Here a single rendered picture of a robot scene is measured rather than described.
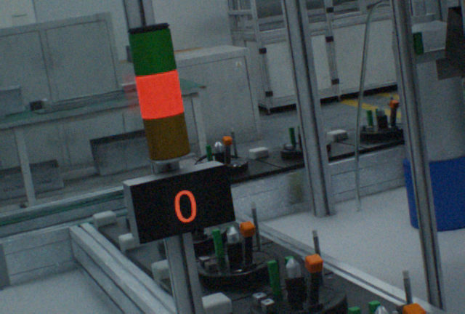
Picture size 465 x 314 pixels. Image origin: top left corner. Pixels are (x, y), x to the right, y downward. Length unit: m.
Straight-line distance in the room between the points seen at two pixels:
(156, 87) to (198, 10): 10.63
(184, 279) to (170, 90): 0.24
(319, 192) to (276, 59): 7.83
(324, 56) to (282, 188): 7.92
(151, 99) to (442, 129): 1.04
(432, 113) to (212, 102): 6.56
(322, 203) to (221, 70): 6.27
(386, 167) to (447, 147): 0.46
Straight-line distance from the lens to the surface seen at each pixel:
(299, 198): 2.35
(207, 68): 8.46
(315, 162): 2.24
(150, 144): 1.09
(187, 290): 1.17
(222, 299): 1.41
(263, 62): 10.00
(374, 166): 2.44
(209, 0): 11.72
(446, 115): 2.01
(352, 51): 10.32
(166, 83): 1.07
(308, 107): 2.22
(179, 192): 1.09
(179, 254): 1.15
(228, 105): 8.52
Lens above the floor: 1.45
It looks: 9 degrees down
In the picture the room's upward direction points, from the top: 9 degrees counter-clockwise
